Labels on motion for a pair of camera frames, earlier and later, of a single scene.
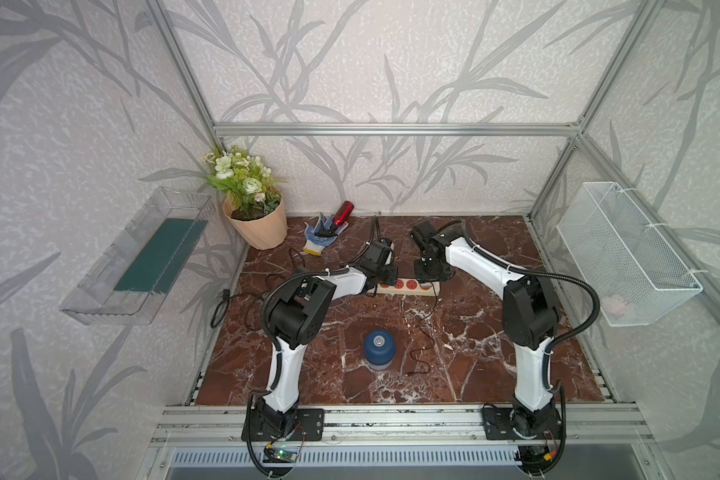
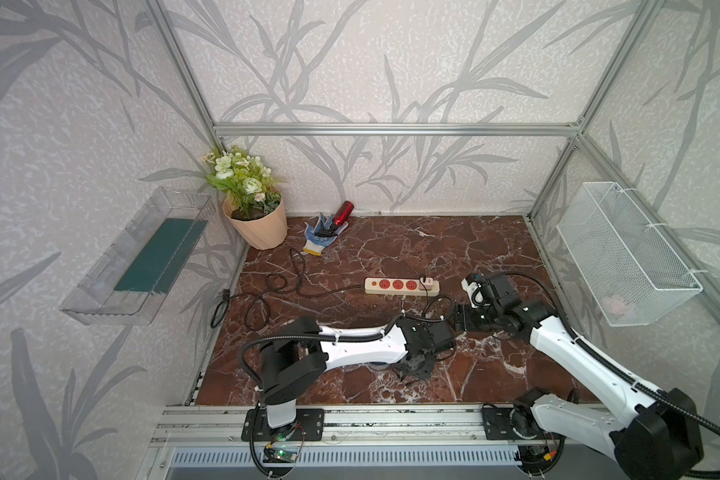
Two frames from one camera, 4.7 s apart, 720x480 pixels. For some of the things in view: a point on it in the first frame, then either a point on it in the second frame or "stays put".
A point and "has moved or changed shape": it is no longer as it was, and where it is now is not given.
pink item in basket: x=613 y=305 stays put
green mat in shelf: x=161 y=258 stays put
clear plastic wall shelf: x=126 y=285 stays put
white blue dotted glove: x=324 y=234 stays put
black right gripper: x=439 y=277 -> x=467 y=318
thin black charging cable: x=433 y=340 has moved or changed shape
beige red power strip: x=408 y=287 stays put
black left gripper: x=393 y=275 -> x=431 y=362
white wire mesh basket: x=641 y=280 stays put
